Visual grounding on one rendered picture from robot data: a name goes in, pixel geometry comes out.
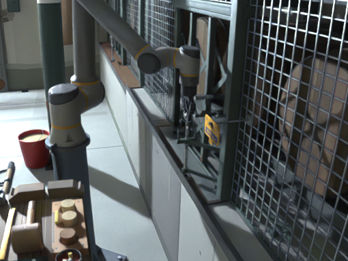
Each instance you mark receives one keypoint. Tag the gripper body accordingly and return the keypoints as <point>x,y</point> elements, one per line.
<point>188,92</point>

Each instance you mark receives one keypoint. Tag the wooden mallet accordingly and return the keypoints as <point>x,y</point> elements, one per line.
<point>27,234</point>

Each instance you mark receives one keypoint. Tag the red bucket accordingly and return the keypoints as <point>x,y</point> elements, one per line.
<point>34,152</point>

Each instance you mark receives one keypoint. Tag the brown wooden chock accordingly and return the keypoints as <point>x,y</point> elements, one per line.
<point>27,192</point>
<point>65,188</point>

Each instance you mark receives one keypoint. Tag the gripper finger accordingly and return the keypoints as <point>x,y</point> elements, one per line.
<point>185,109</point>
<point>192,107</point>

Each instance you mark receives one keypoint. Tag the dark green pillar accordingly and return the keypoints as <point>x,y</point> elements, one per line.
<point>51,54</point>

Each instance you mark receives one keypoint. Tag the orange bung board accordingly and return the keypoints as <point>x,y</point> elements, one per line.
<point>81,217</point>

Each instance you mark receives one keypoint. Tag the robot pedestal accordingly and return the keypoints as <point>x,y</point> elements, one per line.
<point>70,163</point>

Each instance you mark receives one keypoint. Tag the yellow tag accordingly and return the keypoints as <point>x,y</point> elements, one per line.
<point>212,130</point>

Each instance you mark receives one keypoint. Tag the pale wooden bung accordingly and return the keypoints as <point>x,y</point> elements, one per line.
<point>69,219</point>
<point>68,205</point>

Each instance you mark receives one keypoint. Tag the large brown wooden cask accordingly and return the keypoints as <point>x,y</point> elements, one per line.
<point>318,122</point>

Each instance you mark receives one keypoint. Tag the green wall sign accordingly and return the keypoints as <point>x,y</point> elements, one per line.
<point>13,5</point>

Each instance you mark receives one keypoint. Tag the red round tin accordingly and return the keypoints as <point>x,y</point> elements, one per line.
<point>68,256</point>

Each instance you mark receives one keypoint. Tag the yellow wooden stick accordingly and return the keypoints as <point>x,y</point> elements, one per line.
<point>6,234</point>

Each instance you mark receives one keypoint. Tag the brown wooden panel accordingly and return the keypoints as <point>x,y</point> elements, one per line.
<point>67,21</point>

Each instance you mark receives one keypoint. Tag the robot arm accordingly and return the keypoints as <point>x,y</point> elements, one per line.
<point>81,54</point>

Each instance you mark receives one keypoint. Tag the grey drop bolt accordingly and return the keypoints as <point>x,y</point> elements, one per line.
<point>186,152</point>

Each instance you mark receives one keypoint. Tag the dark brown wooden bung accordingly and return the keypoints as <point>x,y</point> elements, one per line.
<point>68,236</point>

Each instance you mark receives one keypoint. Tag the green mesh cask bay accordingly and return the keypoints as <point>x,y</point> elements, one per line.
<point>285,109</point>

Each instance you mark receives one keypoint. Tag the grey tag peg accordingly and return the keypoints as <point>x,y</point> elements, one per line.
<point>233,121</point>

